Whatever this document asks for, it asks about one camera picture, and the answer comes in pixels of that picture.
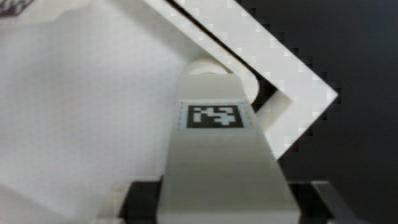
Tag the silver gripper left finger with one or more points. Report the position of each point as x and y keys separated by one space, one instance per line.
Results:
x=130 y=203

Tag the white desk tabletop tray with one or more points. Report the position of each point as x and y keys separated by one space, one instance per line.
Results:
x=89 y=70

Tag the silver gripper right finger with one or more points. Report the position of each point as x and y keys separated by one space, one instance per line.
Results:
x=324 y=208

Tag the white right side block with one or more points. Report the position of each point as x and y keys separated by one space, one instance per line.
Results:
x=304 y=94

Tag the white desk leg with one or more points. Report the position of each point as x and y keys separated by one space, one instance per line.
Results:
x=224 y=187
x=36 y=11

